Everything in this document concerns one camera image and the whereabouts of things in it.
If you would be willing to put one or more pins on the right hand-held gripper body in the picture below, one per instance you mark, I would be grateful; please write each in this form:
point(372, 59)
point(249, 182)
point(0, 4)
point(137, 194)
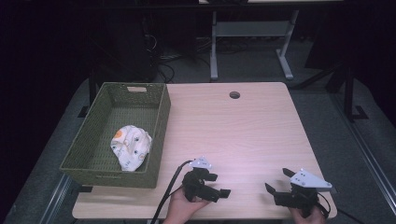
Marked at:
point(299, 197)

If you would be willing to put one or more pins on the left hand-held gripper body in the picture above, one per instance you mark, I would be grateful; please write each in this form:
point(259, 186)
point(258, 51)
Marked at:
point(196, 186)

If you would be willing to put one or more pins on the person's right hand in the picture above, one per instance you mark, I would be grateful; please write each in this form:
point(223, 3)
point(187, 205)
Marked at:
point(311, 218)

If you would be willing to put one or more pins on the person's left hand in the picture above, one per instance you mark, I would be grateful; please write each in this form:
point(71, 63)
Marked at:
point(179, 209)

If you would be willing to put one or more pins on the white printed cloth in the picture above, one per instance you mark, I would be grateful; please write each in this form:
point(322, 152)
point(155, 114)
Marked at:
point(130, 149)

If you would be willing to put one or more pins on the black metal stand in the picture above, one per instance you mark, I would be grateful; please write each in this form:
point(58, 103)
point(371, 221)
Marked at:
point(348, 93)
point(92, 90)

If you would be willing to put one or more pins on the green woven basket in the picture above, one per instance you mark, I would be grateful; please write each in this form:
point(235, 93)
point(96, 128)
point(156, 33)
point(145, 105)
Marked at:
point(93, 155)

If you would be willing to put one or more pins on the black computer tower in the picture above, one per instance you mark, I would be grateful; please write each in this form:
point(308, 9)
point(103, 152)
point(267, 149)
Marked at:
point(130, 53)

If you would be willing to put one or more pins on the metal floor rail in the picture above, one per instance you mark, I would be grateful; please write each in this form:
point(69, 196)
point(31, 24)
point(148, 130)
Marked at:
point(364, 149)
point(56, 199)

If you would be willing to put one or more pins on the grey metal desk frame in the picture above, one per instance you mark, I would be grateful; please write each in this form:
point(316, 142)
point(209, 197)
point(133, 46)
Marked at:
point(249, 28)

